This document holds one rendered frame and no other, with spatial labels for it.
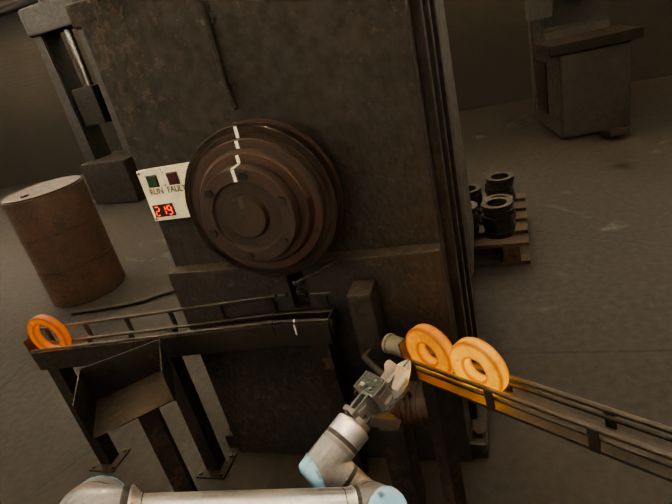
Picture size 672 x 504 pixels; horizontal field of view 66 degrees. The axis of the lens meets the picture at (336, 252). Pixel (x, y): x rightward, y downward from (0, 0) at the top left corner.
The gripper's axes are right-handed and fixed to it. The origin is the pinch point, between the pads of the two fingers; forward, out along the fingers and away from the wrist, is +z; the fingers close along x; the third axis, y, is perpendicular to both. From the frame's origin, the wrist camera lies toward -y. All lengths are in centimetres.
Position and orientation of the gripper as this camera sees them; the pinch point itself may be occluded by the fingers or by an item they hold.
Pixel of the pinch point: (407, 366)
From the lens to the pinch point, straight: 136.8
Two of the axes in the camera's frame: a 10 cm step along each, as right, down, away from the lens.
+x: -6.3, -1.9, 7.5
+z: 6.4, -6.8, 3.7
